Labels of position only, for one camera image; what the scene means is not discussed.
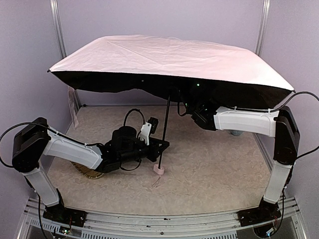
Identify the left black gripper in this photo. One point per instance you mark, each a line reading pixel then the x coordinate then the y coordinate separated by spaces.
pixel 152 150

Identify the pink and black folding umbrella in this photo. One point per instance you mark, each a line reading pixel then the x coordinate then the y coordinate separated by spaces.
pixel 185 71

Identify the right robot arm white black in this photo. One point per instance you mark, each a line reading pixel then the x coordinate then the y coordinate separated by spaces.
pixel 279 124

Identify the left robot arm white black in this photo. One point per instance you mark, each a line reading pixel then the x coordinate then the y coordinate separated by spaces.
pixel 38 139

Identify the light blue paper cup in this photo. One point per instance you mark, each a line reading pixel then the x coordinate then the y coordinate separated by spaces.
pixel 236 132

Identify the woven bamboo tray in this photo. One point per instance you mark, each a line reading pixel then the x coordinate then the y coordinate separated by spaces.
pixel 87 172

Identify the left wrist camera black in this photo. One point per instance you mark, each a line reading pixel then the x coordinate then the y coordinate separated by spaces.
pixel 154 123

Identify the aluminium front rail frame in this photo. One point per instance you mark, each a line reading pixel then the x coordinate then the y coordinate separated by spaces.
pixel 222 225

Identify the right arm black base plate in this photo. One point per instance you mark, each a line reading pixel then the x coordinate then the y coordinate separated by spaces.
pixel 258 215

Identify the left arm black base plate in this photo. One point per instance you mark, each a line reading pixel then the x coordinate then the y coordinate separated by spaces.
pixel 60 213

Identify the right aluminium corner post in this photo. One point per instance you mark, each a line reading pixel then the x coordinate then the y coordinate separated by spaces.
pixel 262 27

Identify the aluminium corner post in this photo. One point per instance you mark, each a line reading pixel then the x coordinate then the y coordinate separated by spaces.
pixel 58 28
pixel 262 27

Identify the left aluminium corner post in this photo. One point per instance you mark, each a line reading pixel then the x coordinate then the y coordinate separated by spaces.
pixel 58 28

